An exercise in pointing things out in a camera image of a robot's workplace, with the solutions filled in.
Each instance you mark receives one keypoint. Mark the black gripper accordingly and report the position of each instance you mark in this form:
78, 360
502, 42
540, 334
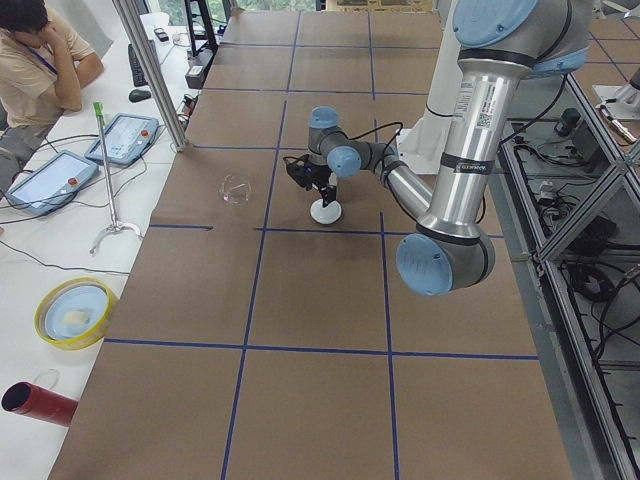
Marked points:
320, 179

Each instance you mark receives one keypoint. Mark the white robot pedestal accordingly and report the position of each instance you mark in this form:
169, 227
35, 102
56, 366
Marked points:
421, 146

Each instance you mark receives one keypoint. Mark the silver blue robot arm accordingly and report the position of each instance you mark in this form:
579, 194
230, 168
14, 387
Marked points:
502, 43

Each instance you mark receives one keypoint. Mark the far teach pendant tablet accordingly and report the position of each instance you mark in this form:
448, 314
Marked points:
128, 136

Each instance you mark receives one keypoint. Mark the black keyboard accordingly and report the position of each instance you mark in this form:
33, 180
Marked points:
137, 73

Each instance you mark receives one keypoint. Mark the black computer mouse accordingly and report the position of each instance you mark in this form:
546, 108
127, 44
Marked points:
138, 95

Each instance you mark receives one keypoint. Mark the near teach pendant tablet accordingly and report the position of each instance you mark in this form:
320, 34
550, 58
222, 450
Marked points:
52, 185

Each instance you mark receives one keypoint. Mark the metal reacher grabber stick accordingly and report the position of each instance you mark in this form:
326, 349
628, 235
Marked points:
115, 226

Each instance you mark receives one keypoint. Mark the red cardboard tube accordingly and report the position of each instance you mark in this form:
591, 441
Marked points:
27, 399

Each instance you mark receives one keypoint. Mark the clear plastic funnel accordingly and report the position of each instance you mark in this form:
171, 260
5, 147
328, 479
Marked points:
235, 189

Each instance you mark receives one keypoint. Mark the aluminium frame post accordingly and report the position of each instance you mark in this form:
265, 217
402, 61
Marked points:
137, 35

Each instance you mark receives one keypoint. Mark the seated person beige shirt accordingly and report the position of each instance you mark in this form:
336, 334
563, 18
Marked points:
45, 64

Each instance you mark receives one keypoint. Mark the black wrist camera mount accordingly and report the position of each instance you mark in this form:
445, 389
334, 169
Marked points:
298, 168

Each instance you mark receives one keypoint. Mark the teach pendant tablet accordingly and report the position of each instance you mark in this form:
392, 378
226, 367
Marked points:
52, 185
128, 136

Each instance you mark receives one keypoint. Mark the yellow tape roll with plate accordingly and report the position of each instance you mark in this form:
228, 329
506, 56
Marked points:
75, 314

